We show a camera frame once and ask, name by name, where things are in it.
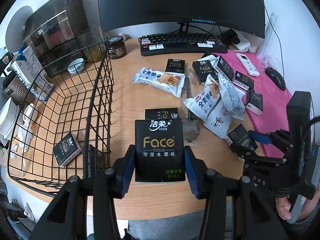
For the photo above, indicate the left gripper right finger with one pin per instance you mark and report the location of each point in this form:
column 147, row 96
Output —
column 252, row 218

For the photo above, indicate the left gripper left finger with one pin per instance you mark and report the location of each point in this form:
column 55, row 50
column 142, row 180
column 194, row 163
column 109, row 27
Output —
column 65, row 217

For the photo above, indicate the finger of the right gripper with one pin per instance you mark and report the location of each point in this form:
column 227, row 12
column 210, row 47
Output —
column 279, row 138
column 256, row 161

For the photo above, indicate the right hand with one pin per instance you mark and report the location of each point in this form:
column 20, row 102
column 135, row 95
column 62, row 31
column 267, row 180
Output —
column 283, row 207

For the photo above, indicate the pink desk mat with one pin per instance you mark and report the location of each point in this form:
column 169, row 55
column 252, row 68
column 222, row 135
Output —
column 274, row 101

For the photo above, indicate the white red logo sachet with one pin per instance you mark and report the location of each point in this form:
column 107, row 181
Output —
column 219, row 120

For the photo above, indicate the black computer mouse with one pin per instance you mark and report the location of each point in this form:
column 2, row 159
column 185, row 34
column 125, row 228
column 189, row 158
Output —
column 276, row 77

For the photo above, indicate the white printed sachet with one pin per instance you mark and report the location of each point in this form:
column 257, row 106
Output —
column 231, row 99

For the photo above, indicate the wrapped plastic spoon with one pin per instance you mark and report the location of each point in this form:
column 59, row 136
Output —
column 190, row 122

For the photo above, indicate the white cracker snack packet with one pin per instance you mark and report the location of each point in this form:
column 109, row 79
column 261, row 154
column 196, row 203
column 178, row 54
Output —
column 204, row 102

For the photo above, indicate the white remote control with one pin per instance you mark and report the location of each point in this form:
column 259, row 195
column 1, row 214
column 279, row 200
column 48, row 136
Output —
column 248, row 65

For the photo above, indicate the clear plastic wrapper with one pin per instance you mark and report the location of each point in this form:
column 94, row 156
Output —
column 262, row 51

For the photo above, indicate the white power adapter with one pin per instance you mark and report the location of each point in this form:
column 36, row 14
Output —
column 235, row 39

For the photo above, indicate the black mechanical keyboard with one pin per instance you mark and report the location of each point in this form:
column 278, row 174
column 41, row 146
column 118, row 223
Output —
column 173, row 43

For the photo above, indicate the black curved monitor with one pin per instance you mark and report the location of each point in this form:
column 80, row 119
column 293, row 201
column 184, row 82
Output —
column 243, row 15

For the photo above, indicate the small ceramic bowl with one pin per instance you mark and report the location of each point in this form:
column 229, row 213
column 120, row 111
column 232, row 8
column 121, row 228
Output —
column 76, row 67

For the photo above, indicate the white blue carton box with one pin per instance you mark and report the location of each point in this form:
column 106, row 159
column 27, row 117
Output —
column 32, row 74

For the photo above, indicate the dark glass jar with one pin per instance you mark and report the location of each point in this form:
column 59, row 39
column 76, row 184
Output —
column 116, row 47

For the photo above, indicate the dark acrylic drawer organizer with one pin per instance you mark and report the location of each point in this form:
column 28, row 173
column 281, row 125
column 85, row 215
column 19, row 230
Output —
column 59, row 33

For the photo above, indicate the white round fan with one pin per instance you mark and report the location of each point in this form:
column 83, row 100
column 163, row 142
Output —
column 14, row 35

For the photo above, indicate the black wire basket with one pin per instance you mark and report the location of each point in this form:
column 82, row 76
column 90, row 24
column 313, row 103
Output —
column 81, row 104

